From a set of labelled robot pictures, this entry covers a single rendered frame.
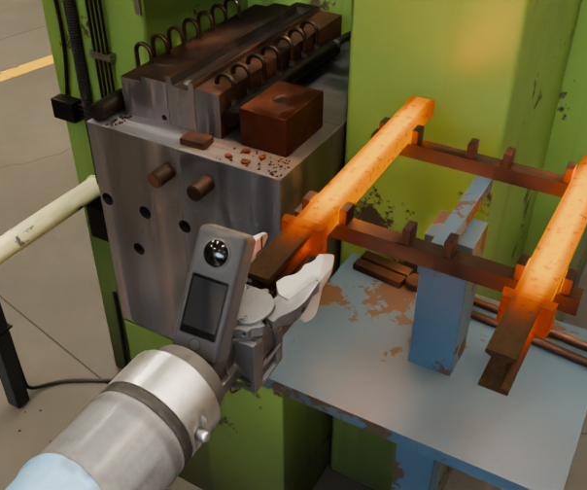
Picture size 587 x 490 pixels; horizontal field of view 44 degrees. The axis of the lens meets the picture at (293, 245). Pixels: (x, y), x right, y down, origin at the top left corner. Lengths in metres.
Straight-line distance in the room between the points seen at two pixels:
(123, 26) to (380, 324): 0.74
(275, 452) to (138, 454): 0.98
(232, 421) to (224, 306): 0.93
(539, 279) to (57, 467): 0.46
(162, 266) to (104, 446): 0.82
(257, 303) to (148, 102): 0.66
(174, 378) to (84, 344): 1.62
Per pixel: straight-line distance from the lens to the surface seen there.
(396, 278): 1.12
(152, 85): 1.24
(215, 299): 0.62
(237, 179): 1.13
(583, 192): 0.88
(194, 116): 1.21
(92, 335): 2.22
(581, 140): 1.60
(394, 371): 0.99
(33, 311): 2.36
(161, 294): 1.40
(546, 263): 0.76
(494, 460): 0.92
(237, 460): 1.63
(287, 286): 0.69
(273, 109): 1.14
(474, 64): 1.11
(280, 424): 1.45
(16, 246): 1.53
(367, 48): 1.16
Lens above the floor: 1.48
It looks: 37 degrees down
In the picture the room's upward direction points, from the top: straight up
